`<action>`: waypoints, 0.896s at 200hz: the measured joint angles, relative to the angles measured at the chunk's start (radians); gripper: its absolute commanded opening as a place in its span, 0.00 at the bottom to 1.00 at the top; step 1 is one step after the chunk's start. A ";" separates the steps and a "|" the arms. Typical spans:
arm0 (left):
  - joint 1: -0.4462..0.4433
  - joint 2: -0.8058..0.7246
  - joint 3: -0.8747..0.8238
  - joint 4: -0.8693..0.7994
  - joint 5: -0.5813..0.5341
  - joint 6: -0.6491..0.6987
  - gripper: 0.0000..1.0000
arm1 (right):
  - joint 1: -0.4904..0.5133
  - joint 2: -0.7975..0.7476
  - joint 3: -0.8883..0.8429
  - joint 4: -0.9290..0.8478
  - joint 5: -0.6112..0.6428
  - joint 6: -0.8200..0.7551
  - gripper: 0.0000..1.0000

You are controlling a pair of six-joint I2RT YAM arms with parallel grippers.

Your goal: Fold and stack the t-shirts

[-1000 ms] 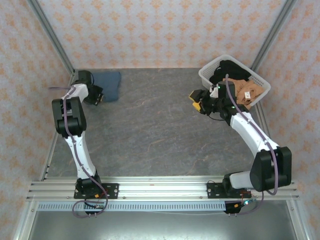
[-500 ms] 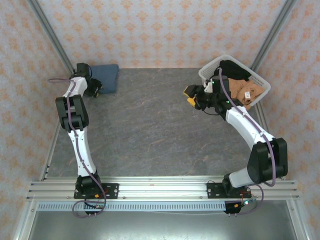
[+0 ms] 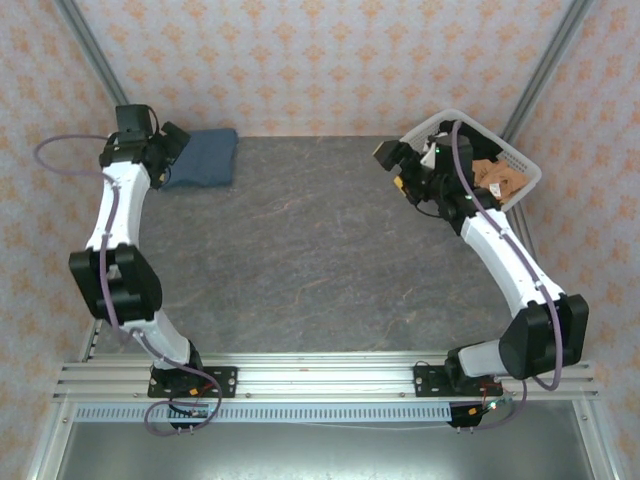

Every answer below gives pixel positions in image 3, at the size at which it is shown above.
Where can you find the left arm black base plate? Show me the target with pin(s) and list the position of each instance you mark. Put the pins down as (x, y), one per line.
(225, 380)

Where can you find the white plastic laundry basket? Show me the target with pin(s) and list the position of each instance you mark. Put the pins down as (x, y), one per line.
(520, 165)

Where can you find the tan t-shirt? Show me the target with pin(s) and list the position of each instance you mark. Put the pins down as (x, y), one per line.
(505, 177)

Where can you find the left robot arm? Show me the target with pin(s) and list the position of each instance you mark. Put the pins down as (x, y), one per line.
(125, 210)

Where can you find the blue t-shirt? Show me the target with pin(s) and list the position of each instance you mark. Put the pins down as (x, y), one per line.
(205, 160)

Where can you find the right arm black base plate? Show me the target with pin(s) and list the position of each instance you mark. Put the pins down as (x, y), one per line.
(427, 380)

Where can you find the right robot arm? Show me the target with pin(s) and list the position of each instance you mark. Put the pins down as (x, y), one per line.
(500, 255)

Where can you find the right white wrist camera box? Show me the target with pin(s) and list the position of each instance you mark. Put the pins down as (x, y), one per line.
(429, 157)

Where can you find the small circuit board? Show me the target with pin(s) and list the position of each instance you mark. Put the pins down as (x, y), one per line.
(199, 412)
(496, 405)

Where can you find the aluminium corner post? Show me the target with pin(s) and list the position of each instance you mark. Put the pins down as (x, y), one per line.
(95, 60)
(545, 70)

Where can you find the aluminium mounting rail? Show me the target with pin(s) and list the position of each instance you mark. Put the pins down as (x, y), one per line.
(325, 375)

